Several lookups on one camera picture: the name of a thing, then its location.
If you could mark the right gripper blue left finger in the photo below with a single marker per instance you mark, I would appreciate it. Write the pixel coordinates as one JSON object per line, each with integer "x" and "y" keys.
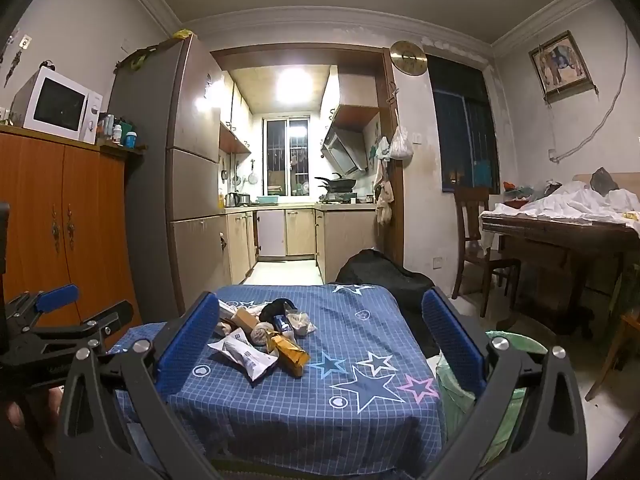
{"x": 180, "y": 342}

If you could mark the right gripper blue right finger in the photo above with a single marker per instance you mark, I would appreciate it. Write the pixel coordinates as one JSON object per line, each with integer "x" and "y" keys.
{"x": 463, "y": 343}

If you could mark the white printed wrapper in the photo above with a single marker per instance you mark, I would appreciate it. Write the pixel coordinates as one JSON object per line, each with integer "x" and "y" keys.
{"x": 240, "y": 351}

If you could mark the grey fuzzy ball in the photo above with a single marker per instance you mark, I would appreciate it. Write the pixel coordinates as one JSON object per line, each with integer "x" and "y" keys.
{"x": 260, "y": 334}

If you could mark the blue snack packet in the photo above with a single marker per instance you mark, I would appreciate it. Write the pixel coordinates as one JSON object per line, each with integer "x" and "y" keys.
{"x": 283, "y": 326}

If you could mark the black cloth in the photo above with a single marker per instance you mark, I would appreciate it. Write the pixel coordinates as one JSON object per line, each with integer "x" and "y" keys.
{"x": 280, "y": 306}

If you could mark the gold foil snack wrapper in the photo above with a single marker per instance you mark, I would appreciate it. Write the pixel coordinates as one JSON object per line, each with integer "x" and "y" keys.
{"x": 292, "y": 356}

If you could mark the kitchen counter cabinets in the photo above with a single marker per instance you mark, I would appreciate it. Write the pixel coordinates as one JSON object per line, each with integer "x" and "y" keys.
{"x": 327, "y": 234}

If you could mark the kitchen range hood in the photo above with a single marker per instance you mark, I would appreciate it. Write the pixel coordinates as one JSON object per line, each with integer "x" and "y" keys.
{"x": 346, "y": 152}

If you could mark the person left hand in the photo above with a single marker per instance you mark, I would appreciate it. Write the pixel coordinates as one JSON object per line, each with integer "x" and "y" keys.
{"x": 44, "y": 405}

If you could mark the orange wooden cabinet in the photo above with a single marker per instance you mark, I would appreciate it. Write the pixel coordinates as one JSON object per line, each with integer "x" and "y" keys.
{"x": 67, "y": 222}

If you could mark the dark wooden dining table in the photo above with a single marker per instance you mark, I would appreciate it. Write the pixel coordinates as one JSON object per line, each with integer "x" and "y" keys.
{"x": 572, "y": 248}

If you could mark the black cloth covered bundle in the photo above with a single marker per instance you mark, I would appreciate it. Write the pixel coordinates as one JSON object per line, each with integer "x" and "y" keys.
{"x": 370, "y": 267}

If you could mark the dark wooden chair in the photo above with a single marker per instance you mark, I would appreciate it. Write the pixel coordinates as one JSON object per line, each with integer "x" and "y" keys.
{"x": 470, "y": 203}

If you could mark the small wooden stool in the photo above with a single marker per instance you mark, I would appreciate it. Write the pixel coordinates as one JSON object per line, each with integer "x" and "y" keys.
{"x": 614, "y": 392}

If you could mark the white cloth on table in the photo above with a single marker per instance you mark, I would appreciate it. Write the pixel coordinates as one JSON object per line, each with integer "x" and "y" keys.
{"x": 574, "y": 203}

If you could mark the black wok on stove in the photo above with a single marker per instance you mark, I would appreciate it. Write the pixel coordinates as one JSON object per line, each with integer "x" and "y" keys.
{"x": 338, "y": 185}

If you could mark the white hanging plastic bag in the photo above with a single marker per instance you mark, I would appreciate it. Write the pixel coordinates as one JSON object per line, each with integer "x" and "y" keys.
{"x": 401, "y": 147}

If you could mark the white microwave oven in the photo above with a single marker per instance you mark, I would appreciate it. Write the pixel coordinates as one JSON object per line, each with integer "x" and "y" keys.
{"x": 54, "y": 104}

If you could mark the silver refrigerator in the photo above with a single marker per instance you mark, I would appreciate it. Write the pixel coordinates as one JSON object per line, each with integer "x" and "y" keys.
{"x": 167, "y": 94}

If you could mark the framed elephant picture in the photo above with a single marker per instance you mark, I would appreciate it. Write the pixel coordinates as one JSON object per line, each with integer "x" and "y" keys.
{"x": 560, "y": 67}

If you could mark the round gold wall clock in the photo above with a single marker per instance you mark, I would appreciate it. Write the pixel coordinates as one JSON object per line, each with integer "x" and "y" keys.
{"x": 408, "y": 57}

